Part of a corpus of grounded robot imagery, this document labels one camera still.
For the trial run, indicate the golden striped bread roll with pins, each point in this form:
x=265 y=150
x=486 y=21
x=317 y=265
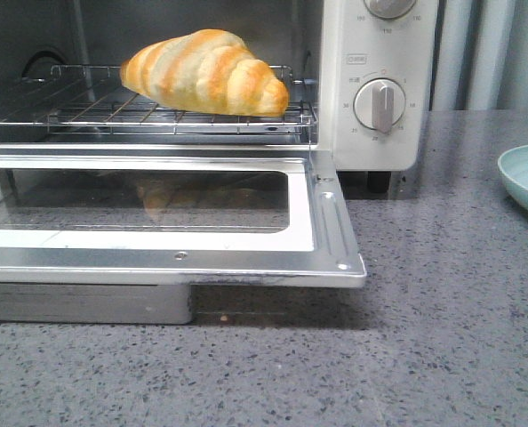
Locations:
x=210 y=71

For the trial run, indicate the glass oven door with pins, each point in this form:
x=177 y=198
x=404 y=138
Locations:
x=124 y=237

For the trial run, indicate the black right oven foot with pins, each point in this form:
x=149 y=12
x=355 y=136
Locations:
x=378 y=181

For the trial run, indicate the cream white toaster oven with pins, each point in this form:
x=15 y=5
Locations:
x=332 y=47

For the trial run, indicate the beige timer knob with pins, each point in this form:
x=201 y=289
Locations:
x=379 y=104

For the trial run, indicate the beige temperature knob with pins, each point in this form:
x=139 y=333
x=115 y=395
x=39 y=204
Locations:
x=389 y=9

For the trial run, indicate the grey white curtain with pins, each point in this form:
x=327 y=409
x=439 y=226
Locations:
x=481 y=56

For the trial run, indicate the metal wire oven rack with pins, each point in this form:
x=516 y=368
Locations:
x=83 y=98

